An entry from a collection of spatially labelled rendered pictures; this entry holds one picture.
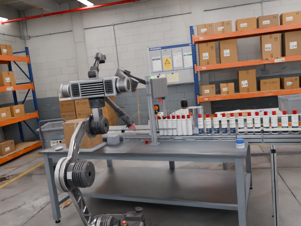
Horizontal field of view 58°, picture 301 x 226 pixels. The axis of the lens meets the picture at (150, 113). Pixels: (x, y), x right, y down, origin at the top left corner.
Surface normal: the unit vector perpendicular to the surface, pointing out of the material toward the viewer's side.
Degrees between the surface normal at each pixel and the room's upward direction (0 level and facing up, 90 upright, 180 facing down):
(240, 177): 90
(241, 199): 90
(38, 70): 90
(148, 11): 90
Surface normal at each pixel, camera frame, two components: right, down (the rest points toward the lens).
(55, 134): 0.13, 0.18
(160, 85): 0.54, 0.06
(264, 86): -0.24, 0.16
